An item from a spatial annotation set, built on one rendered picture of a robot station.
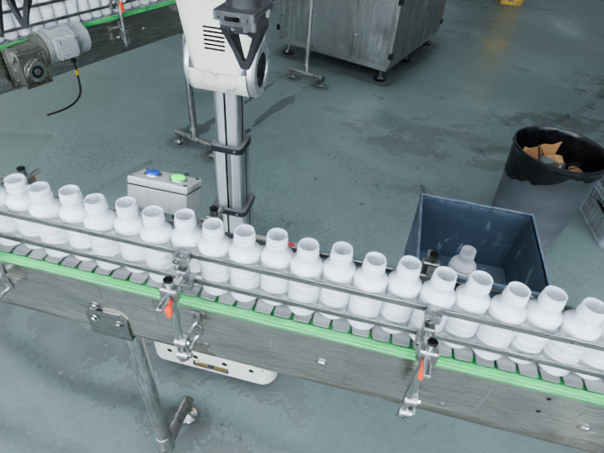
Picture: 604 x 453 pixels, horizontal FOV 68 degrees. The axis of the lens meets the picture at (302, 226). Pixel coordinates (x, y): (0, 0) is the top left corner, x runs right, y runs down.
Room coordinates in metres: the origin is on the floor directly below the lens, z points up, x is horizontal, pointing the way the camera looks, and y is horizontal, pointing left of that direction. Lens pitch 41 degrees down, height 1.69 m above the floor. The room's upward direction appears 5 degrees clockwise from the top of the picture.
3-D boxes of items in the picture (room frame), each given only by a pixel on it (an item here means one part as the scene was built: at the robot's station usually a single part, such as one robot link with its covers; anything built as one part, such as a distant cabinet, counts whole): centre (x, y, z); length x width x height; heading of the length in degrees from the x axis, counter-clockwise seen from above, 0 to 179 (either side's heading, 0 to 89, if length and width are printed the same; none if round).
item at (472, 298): (0.52, -0.30, 1.08); 0.06 x 0.06 x 0.17
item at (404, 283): (0.54, -0.19, 1.08); 0.06 x 0.06 x 0.17
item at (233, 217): (1.28, 0.26, 0.49); 0.13 x 0.13 x 0.40; 80
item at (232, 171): (1.28, 0.26, 0.74); 0.11 x 0.11 x 0.40; 80
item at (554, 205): (1.98, -1.24, 0.32); 0.45 x 0.45 x 0.64
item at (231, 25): (0.75, 0.12, 1.44); 0.07 x 0.07 x 0.09; 79
